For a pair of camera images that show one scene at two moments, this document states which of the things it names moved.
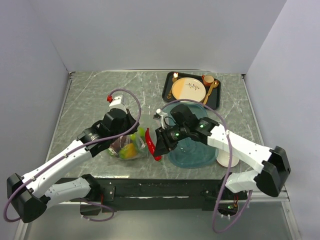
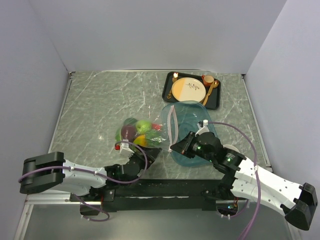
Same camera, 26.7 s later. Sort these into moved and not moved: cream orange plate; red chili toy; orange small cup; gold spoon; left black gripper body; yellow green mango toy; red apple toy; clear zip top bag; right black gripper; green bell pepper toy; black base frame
Moved: red chili toy; clear zip top bag; yellow green mango toy; left black gripper body; red apple toy; green bell pepper toy; right black gripper
Not moved: orange small cup; black base frame; cream orange plate; gold spoon
